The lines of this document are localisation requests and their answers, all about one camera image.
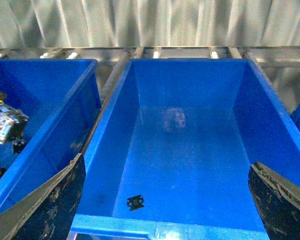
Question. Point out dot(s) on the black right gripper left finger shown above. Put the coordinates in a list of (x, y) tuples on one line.
[(47, 213)]

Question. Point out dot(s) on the blue source bin with buttons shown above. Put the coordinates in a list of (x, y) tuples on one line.
[(61, 99)]

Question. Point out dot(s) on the small black plastic clip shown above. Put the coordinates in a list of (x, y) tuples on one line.
[(135, 202)]

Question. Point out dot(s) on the yellow button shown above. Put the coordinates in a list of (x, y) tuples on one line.
[(12, 121)]

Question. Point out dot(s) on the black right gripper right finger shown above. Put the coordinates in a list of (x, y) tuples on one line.
[(277, 201)]

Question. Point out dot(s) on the blue empty middle bin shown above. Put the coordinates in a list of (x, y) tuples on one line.
[(183, 133)]

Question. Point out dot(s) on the metal rack divider rail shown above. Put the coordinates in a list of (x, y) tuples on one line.
[(109, 73)]

